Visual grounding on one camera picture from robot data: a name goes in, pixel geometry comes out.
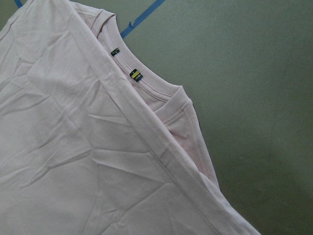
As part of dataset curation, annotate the pink Snoopy t-shirt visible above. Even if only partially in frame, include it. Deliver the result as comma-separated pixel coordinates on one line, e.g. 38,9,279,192
0,0,258,235

